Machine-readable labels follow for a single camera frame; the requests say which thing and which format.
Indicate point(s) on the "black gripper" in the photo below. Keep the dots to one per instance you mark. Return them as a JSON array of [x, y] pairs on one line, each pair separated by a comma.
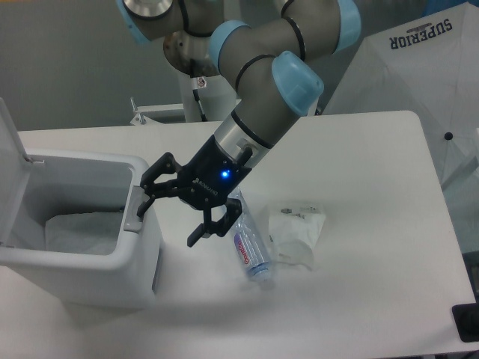
[[209, 179]]

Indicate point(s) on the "white plastic trash can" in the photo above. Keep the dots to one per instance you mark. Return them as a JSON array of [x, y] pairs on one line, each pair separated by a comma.
[[69, 223]]

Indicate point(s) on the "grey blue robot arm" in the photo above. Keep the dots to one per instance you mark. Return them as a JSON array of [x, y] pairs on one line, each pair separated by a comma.
[[267, 67]]

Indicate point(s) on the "clear crushed plastic bottle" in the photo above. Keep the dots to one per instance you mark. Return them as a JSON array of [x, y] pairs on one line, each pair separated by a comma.
[[250, 247]]

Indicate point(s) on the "white plastic wrapper bag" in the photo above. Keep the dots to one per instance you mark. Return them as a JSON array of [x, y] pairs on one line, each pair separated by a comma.
[[294, 229]]

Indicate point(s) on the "black device at edge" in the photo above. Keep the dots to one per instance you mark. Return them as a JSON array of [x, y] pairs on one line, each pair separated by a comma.
[[466, 320]]

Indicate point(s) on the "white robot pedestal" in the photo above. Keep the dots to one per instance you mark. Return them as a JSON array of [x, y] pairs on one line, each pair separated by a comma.
[[205, 94]]

